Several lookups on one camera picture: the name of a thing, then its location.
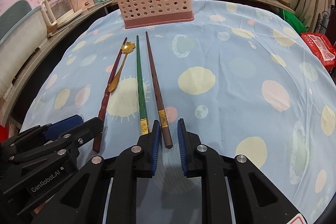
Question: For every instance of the teal perforated panel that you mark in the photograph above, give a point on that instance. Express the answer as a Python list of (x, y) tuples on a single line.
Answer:
[(13, 19)]

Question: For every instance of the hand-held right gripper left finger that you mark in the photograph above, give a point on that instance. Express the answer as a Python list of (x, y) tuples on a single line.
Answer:
[(155, 145)]

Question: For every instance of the white plastic tub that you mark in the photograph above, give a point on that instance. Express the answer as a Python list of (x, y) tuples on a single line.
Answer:
[(21, 50)]

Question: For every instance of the brown chopstick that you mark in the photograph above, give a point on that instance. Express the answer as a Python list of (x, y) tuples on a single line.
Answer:
[(156, 87)]

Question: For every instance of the dark red wavy chopstick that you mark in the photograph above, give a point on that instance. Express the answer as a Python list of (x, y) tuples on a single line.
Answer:
[(110, 87)]

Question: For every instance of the black metal chair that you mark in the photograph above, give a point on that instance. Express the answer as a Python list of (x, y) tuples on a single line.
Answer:
[(321, 22)]

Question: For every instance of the green chopstick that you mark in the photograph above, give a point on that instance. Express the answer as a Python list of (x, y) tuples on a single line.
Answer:
[(140, 87)]

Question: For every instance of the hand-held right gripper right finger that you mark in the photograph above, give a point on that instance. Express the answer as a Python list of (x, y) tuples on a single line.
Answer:
[(182, 145)]

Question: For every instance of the green bag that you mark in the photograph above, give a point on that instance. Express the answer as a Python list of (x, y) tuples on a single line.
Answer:
[(291, 22)]

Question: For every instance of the gold flower spoon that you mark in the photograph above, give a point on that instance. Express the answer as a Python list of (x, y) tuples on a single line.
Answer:
[(115, 79)]

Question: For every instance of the red plastic bag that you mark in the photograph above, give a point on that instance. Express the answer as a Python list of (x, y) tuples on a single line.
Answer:
[(317, 45)]

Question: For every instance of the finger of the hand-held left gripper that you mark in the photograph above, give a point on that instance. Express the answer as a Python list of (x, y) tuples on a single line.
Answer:
[(61, 125), (86, 132)]

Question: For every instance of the white glass kettle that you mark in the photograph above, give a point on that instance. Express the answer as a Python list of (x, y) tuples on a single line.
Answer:
[(60, 8)]

